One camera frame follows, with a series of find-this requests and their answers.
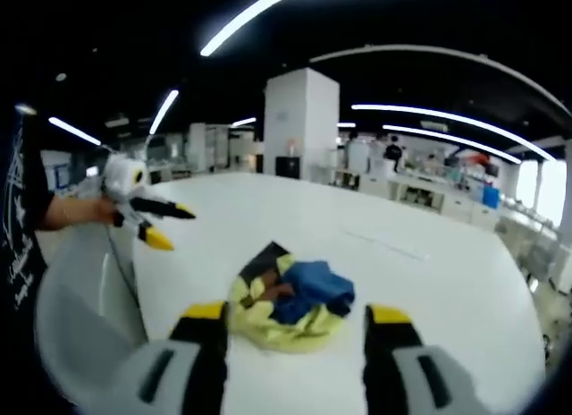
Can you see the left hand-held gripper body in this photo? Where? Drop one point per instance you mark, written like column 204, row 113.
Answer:
column 120, row 175

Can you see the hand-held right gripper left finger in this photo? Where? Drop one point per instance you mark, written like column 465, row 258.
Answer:
column 196, row 343

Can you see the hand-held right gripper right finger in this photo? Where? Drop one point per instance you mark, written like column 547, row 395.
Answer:
column 393, row 343

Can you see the yellow and blue garment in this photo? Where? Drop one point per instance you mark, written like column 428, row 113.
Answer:
column 290, row 307

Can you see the person's left hand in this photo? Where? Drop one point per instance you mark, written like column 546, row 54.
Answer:
column 106, row 210

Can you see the long ceiling light strip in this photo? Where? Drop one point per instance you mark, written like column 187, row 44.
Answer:
column 250, row 17
column 73, row 131
column 163, row 111
column 451, row 140
column 451, row 120

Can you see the white tall cabinet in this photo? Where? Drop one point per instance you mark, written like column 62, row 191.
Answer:
column 198, row 146

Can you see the black box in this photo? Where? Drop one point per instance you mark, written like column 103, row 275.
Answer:
column 288, row 166

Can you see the white low cabinet row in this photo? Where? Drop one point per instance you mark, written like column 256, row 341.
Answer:
column 429, row 198

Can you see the white square pillar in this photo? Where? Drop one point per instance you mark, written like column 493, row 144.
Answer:
column 300, row 120

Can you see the blue box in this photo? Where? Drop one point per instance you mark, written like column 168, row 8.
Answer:
column 490, row 197

